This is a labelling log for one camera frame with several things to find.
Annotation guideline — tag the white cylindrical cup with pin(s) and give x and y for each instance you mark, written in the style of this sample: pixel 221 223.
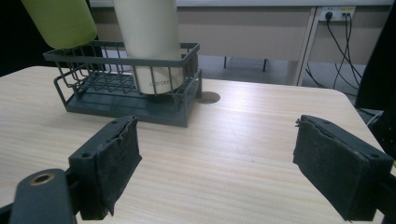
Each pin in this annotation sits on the white cylindrical cup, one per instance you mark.
pixel 149 31

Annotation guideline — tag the dark equipment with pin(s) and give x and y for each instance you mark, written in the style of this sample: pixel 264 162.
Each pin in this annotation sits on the dark equipment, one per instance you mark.
pixel 381 62

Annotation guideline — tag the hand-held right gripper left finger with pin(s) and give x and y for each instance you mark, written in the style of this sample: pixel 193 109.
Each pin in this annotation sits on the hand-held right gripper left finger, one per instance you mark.
pixel 106 168

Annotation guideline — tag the white background desk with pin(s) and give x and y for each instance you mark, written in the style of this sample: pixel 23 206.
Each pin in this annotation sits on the white background desk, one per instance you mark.
pixel 243 34

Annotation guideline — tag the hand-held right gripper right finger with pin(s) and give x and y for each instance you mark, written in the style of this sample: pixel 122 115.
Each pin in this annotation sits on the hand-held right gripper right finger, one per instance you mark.
pixel 336 168

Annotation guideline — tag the green bottle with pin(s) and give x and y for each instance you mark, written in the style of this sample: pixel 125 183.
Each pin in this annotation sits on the green bottle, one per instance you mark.
pixel 62 21

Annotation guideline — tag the wall power socket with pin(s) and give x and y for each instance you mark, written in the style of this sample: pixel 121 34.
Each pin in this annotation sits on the wall power socket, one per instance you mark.
pixel 337 12

